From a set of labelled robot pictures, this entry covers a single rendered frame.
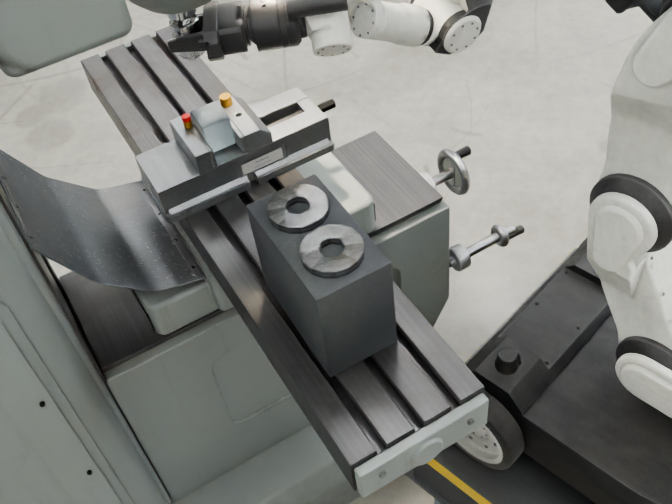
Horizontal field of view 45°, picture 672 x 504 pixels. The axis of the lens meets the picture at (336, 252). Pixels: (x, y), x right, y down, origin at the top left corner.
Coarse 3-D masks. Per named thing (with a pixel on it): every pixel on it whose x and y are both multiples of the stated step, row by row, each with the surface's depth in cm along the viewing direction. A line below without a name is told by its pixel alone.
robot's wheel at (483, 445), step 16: (496, 400) 155; (496, 416) 153; (512, 416) 155; (480, 432) 162; (496, 432) 153; (512, 432) 154; (464, 448) 167; (480, 448) 166; (496, 448) 161; (512, 448) 154; (496, 464) 161
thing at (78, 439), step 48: (0, 192) 118; (0, 240) 117; (0, 288) 120; (48, 288) 129; (0, 336) 124; (48, 336) 132; (0, 384) 130; (48, 384) 137; (96, 384) 148; (0, 432) 137; (48, 432) 143; (96, 432) 151; (0, 480) 144; (48, 480) 151; (96, 480) 158; (144, 480) 170
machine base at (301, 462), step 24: (312, 432) 199; (264, 456) 196; (288, 456) 195; (312, 456) 195; (216, 480) 193; (240, 480) 192; (264, 480) 192; (288, 480) 191; (312, 480) 192; (336, 480) 196
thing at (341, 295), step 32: (288, 192) 120; (320, 192) 119; (256, 224) 119; (288, 224) 115; (320, 224) 116; (352, 224) 116; (288, 256) 113; (320, 256) 110; (352, 256) 110; (384, 256) 111; (288, 288) 119; (320, 288) 108; (352, 288) 109; (384, 288) 113; (320, 320) 110; (352, 320) 114; (384, 320) 118; (320, 352) 119; (352, 352) 119
